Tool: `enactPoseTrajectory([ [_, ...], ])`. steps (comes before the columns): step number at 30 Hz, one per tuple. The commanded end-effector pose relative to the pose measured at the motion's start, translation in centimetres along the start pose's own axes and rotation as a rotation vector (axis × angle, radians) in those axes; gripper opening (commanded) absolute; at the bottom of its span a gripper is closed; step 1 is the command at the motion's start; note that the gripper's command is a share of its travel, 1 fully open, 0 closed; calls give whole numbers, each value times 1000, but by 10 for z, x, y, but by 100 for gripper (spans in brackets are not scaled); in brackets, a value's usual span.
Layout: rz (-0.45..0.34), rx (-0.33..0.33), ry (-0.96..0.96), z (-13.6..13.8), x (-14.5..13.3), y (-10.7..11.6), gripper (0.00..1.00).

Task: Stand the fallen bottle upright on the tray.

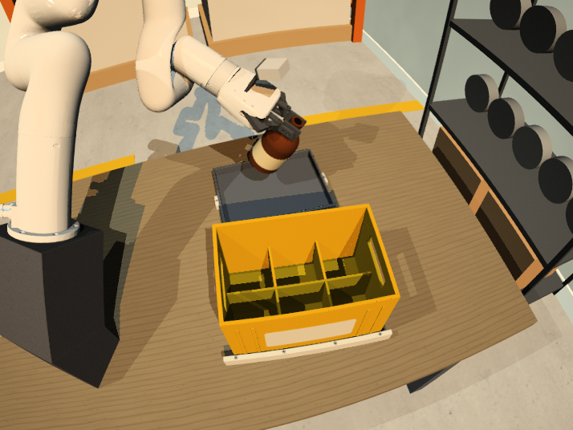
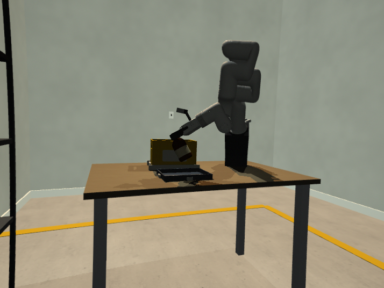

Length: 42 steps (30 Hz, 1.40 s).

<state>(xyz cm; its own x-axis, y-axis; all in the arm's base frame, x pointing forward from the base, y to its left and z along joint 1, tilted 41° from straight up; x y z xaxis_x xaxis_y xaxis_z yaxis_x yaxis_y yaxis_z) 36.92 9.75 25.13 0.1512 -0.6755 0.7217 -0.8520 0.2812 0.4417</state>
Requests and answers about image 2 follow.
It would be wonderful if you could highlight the brown bottle with cream label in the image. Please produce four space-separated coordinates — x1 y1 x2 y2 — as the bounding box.
172 138 192 162

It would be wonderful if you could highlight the orange divided crate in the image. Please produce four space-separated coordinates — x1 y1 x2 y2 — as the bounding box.
150 139 197 165

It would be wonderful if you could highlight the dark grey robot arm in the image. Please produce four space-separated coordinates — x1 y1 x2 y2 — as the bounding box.
196 40 261 134

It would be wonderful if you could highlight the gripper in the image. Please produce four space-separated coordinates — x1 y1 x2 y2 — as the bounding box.
170 116 203 141

